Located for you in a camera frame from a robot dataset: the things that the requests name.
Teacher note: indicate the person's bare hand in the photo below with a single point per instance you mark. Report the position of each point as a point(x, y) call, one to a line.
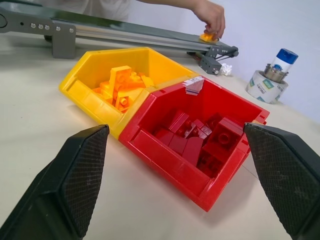
point(212, 15)

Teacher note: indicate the dark red toy brick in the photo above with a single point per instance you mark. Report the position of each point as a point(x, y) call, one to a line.
point(178, 121)

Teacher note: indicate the steel cup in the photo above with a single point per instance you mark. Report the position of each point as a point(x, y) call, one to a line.
point(273, 74)

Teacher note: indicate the white printed tape roll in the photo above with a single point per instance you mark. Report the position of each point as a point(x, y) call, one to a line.
point(260, 87)

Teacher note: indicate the red studded toy brick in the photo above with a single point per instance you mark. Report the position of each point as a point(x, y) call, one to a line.
point(210, 163)

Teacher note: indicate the orange toy brick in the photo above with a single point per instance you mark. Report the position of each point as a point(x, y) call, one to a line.
point(206, 37)
point(124, 102)
point(103, 88)

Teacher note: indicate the grey conveyor belt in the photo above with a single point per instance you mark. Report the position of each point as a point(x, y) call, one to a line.
point(112, 28)

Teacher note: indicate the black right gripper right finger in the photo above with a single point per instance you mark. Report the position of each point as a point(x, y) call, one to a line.
point(287, 175)

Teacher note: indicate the dark red slope brick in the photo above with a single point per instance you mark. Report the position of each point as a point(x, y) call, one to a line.
point(192, 151)

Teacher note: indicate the yellow plastic bin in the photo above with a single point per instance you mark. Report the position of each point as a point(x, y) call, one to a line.
point(97, 62)

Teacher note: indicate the red plastic bin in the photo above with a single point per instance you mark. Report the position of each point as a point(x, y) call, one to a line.
point(162, 160)

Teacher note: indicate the torn white label sticker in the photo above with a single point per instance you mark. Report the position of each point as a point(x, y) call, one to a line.
point(193, 86)

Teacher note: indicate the large red square brick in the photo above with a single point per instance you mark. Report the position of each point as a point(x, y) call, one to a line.
point(222, 136)

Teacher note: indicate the yellow-orange toy brick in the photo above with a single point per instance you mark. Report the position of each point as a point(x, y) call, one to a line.
point(147, 81)

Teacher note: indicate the crumpled white paper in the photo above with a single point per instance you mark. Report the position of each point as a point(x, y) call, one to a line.
point(226, 70)

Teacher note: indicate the translucent red small brick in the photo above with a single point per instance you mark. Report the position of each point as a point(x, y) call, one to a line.
point(206, 131)

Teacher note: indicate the person's white shirt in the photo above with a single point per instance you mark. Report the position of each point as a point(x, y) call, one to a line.
point(100, 7)

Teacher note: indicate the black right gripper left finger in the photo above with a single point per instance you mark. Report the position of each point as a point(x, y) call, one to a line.
point(62, 190)

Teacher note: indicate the white bottle blue cap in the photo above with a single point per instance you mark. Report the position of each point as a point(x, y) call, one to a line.
point(287, 56)

